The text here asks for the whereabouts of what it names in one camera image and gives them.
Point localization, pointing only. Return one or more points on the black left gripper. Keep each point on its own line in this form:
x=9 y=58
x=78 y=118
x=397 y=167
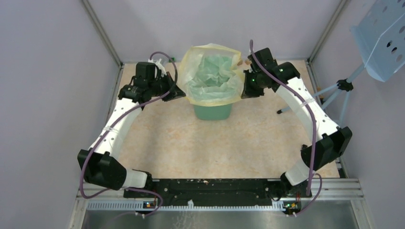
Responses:
x=176 y=92

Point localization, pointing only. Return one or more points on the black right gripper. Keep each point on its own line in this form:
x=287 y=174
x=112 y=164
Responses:
x=248 y=92

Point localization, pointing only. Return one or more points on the green plastic trash bin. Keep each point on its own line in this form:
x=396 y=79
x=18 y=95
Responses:
x=212 y=107

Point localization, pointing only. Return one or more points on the translucent yellow trash bag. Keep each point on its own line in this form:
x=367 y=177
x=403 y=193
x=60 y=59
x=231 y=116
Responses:
x=192 y=58

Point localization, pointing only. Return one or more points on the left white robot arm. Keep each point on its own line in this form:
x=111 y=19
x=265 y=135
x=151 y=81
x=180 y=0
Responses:
x=99 y=163

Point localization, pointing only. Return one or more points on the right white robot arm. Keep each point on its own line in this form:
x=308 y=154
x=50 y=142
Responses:
x=329 y=140

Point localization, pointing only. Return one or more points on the light blue tripod stand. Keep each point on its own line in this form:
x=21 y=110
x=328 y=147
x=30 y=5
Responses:
x=343 y=85

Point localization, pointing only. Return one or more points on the perforated light blue tray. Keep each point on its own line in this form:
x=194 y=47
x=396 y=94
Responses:
x=380 y=38

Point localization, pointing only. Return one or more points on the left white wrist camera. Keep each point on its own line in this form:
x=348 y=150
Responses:
x=159 y=66

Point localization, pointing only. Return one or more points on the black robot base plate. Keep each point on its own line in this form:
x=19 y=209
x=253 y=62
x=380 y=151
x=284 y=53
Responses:
x=240 y=192

